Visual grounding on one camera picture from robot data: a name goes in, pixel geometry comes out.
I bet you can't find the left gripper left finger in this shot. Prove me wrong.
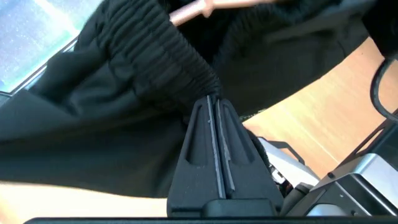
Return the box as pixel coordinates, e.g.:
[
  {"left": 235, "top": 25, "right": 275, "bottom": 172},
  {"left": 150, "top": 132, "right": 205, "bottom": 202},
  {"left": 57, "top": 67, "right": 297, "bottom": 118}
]
[{"left": 167, "top": 95, "right": 226, "bottom": 218}]

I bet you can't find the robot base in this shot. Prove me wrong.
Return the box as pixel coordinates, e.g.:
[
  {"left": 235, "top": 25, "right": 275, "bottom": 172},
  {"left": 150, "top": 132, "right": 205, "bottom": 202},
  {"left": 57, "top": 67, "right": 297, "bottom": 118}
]
[{"left": 257, "top": 108, "right": 398, "bottom": 218}]

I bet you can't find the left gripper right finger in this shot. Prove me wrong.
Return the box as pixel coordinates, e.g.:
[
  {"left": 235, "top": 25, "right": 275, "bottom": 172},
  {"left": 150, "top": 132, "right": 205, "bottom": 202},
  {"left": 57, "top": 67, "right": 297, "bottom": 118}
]
[{"left": 216, "top": 98, "right": 285, "bottom": 217}]

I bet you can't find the black garment with white cords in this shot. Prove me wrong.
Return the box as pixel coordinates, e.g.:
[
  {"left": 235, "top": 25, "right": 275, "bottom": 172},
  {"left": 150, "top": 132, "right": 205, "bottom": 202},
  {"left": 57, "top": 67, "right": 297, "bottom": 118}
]
[{"left": 0, "top": 0, "right": 384, "bottom": 200}]

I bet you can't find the window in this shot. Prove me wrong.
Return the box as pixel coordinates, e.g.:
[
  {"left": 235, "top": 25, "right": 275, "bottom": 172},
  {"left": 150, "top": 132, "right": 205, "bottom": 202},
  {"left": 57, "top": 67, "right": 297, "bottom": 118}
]
[{"left": 0, "top": 0, "right": 104, "bottom": 98}]

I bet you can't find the pink clothes hanger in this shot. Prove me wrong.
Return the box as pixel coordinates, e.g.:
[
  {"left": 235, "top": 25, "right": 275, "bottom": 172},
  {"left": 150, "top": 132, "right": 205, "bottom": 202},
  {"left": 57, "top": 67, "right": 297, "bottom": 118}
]
[{"left": 169, "top": 0, "right": 276, "bottom": 27}]

